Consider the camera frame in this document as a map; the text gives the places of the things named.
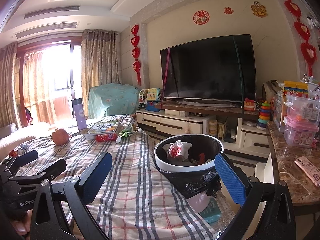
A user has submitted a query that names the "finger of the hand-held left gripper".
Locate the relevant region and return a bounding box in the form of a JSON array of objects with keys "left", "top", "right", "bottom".
[
  {"left": 8, "top": 158, "right": 67, "bottom": 185},
  {"left": 0, "top": 150, "right": 38, "bottom": 178}
]

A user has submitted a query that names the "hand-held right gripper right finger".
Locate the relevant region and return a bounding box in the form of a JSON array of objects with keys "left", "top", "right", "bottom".
[{"left": 214, "top": 153, "right": 297, "bottom": 240}]

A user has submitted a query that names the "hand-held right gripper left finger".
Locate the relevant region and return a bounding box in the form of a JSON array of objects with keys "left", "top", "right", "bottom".
[{"left": 30, "top": 152, "right": 113, "bottom": 240}]

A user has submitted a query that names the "white bin with black liner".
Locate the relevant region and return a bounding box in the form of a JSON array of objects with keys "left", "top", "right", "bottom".
[{"left": 154, "top": 134, "right": 224, "bottom": 214}]

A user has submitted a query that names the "white plastic bag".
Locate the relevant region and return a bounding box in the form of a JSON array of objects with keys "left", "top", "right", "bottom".
[{"left": 162, "top": 140, "right": 193, "bottom": 160}]

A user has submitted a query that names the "person's left hand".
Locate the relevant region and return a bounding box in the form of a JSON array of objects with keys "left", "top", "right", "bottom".
[{"left": 10, "top": 209, "right": 33, "bottom": 237}]

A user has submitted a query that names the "pale sofa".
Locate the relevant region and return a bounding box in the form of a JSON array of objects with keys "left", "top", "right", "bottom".
[{"left": 0, "top": 122, "right": 50, "bottom": 155}]

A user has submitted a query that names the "apple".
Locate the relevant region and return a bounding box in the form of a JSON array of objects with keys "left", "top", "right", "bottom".
[{"left": 52, "top": 128, "right": 69, "bottom": 146}]

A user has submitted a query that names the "teal box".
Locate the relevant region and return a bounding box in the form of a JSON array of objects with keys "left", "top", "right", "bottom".
[{"left": 200, "top": 197, "right": 222, "bottom": 223}]

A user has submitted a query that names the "long red snack packet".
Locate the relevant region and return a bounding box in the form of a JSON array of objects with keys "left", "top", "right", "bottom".
[{"left": 96, "top": 133, "right": 118, "bottom": 142}]

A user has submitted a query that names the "wooden toy house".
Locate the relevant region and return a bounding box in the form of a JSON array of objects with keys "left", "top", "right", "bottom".
[{"left": 217, "top": 120, "right": 228, "bottom": 140}]

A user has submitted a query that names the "stack of books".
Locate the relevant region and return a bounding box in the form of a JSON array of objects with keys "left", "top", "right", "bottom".
[{"left": 84, "top": 121, "right": 122, "bottom": 140}]

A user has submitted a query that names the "stack of round yellow containers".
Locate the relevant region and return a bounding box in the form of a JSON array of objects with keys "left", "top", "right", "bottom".
[{"left": 208, "top": 119, "right": 218, "bottom": 135}]

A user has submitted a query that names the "crumpled green wrapper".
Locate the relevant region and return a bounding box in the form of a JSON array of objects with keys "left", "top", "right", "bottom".
[{"left": 115, "top": 124, "right": 138, "bottom": 143}]

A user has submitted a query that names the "purple thermos bottle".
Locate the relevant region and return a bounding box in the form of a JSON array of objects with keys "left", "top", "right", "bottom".
[{"left": 71, "top": 98, "right": 87, "bottom": 131}]

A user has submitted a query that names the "marble top side cabinet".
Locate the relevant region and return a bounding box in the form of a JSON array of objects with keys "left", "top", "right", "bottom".
[{"left": 255, "top": 120, "right": 320, "bottom": 217}]

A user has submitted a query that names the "sheer yellow curtain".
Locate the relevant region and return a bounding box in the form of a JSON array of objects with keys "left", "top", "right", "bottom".
[{"left": 24, "top": 51, "right": 54, "bottom": 124}]

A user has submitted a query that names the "beige patterned curtain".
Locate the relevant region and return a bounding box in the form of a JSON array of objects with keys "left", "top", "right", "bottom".
[
  {"left": 0, "top": 41, "right": 19, "bottom": 129},
  {"left": 80, "top": 29, "right": 120, "bottom": 98}
]

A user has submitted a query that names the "orange toy telephone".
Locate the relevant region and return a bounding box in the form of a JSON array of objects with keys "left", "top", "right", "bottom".
[{"left": 244, "top": 97, "right": 257, "bottom": 112}]

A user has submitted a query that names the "white television cabinet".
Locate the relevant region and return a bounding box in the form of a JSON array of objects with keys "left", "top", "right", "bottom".
[{"left": 136, "top": 102, "right": 272, "bottom": 159}]

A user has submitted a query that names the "teal covered furniture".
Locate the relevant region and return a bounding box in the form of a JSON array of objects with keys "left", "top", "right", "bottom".
[{"left": 88, "top": 84, "right": 140, "bottom": 119}]

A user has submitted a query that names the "pink mobile phone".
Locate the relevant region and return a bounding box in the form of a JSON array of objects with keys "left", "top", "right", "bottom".
[{"left": 294, "top": 156, "right": 320, "bottom": 187}]

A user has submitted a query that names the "pink plastic storage box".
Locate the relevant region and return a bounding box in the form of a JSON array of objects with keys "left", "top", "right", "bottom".
[{"left": 283, "top": 120, "right": 320, "bottom": 148}]

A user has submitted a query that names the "toy cash register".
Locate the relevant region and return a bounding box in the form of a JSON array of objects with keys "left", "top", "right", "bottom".
[{"left": 145, "top": 87, "right": 163, "bottom": 112}]

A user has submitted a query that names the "brown paper bag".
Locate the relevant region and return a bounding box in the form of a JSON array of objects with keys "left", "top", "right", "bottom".
[{"left": 262, "top": 80, "right": 285, "bottom": 100}]

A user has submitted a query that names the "clear plastic storage box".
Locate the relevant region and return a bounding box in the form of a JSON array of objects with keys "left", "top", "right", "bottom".
[{"left": 285, "top": 95, "right": 320, "bottom": 125}]

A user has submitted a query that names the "dark green stick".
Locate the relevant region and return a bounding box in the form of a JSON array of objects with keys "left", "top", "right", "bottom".
[{"left": 232, "top": 36, "right": 244, "bottom": 109}]

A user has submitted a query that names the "yellow picture book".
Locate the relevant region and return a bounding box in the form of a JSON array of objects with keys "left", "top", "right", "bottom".
[{"left": 282, "top": 81, "right": 309, "bottom": 98}]

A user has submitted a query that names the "black television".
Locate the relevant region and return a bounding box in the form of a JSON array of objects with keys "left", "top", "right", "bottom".
[{"left": 160, "top": 34, "right": 257, "bottom": 103}]

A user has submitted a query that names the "ceiling air vent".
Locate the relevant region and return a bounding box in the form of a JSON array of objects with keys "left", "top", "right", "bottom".
[
  {"left": 24, "top": 6, "right": 80, "bottom": 20},
  {"left": 15, "top": 22, "right": 78, "bottom": 39}
]

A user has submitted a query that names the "stacking ring toy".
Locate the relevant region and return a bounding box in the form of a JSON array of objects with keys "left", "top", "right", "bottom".
[{"left": 257, "top": 101, "right": 272, "bottom": 130}]

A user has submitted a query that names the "wooden balcony door frame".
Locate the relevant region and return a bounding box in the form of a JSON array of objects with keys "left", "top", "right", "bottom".
[{"left": 17, "top": 36, "right": 83, "bottom": 128}]

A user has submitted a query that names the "red heart wall hanging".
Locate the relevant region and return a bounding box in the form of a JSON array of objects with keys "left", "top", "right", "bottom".
[
  {"left": 275, "top": 0, "right": 317, "bottom": 77},
  {"left": 130, "top": 24, "right": 142, "bottom": 87}
]

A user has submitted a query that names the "round red wall sticker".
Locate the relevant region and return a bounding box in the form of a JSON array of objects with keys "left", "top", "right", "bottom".
[{"left": 192, "top": 10, "right": 210, "bottom": 25}]

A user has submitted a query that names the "cartoon figure wall sticker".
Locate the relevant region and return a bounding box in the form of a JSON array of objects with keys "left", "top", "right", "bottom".
[{"left": 251, "top": 1, "right": 267, "bottom": 18}]

